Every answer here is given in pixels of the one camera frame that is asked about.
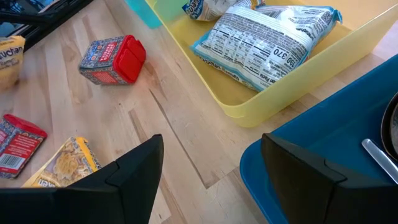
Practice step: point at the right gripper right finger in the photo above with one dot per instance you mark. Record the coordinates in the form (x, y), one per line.
(304, 193)

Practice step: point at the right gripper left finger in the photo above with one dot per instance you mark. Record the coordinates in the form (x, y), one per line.
(130, 193)

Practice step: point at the blue-edged ramen packet silver back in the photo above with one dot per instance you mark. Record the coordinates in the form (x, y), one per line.
(255, 49)

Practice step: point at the white and yellow ramen packet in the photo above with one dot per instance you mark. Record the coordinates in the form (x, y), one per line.
(11, 62)

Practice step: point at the yellow chicken ramen packet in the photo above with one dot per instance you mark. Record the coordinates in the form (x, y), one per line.
(65, 165)

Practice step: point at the blue plastic bin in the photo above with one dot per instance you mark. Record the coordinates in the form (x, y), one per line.
(342, 130)

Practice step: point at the yellow plastic bin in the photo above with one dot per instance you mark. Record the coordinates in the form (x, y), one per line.
(280, 105)

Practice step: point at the green plastic bin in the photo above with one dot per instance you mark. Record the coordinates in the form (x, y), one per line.
(143, 12)

